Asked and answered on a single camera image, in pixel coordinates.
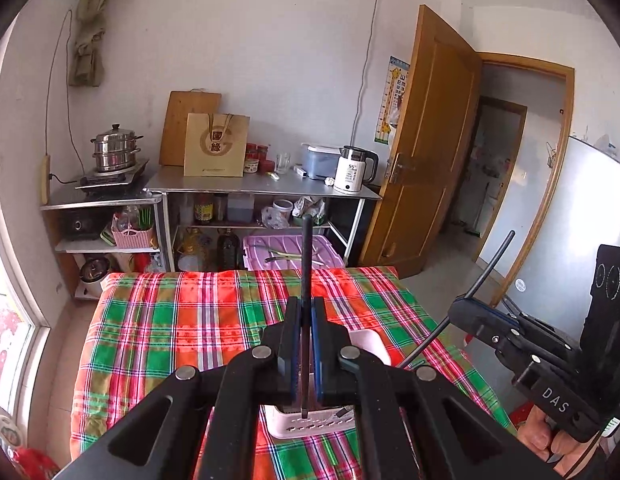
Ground blue container with white lid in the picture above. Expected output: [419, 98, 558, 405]
[300, 142, 344, 180]

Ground small metal shelf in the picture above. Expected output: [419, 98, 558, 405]
[39, 194, 165, 302]

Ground purple plastic bin lid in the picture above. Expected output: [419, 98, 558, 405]
[242, 233, 347, 271]

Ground yellow oil bottle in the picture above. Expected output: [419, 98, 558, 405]
[177, 227, 217, 271]

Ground red packaging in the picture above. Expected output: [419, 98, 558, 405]
[7, 446, 62, 480]

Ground black chopstick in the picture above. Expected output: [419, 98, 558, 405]
[301, 214, 314, 419]
[401, 231, 516, 370]

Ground window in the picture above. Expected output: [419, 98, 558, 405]
[0, 25, 52, 443]

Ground pink plastic basket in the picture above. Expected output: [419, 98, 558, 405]
[111, 213, 155, 250]

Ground wooden door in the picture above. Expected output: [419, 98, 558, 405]
[359, 4, 484, 279]

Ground metal door handle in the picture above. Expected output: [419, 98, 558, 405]
[387, 152, 409, 184]

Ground rice cooker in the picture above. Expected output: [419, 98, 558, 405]
[76, 256, 112, 297]

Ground plaid cloth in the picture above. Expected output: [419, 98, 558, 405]
[70, 266, 517, 480]

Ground dark liquid bottle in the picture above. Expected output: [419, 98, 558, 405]
[217, 228, 241, 270]

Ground wooden cutting board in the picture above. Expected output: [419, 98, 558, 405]
[158, 90, 223, 167]

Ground black power cable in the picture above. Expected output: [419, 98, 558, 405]
[44, 9, 91, 186]

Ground person's right hand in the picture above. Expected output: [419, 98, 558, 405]
[516, 406, 599, 467]

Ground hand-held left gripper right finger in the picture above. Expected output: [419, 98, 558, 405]
[310, 296, 561, 480]

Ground black induction cooker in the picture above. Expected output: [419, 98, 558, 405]
[74, 160, 151, 197]

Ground metal table rack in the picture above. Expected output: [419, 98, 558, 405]
[144, 166, 382, 272]

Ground white plastic utensil basket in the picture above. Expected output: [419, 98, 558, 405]
[262, 329, 392, 439]

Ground white panel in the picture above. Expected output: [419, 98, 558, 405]
[476, 135, 620, 348]

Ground black kitchen appliance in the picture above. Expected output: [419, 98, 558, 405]
[59, 208, 104, 241]

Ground beige tied curtain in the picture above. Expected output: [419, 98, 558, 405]
[67, 0, 122, 89]

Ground sauce bottle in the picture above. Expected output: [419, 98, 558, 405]
[193, 192, 215, 224]

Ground giraffe height chart poster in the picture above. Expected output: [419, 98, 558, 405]
[373, 55, 410, 145]

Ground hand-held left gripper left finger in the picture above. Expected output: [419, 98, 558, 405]
[50, 296, 303, 480]

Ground person's right forearm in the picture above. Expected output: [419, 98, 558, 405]
[555, 442, 620, 480]

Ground plastic bags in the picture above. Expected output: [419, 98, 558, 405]
[261, 196, 327, 229]

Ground grey wall cable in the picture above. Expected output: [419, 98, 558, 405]
[351, 0, 382, 152]

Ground white electric kettle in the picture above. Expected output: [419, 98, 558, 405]
[333, 145, 380, 195]

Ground beige power strip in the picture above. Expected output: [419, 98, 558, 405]
[38, 155, 51, 206]

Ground scissors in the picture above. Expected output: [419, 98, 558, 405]
[264, 247, 324, 266]

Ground steel steamer pot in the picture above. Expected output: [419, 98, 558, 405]
[90, 123, 144, 174]

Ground grey storage box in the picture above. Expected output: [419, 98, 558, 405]
[227, 193, 255, 224]

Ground brown paper gift bag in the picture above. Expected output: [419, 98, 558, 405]
[183, 112, 251, 178]

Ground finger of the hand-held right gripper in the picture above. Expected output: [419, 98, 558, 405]
[448, 296, 539, 382]
[510, 311, 582, 357]

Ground wooden door frame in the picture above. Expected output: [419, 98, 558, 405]
[476, 52, 576, 307]

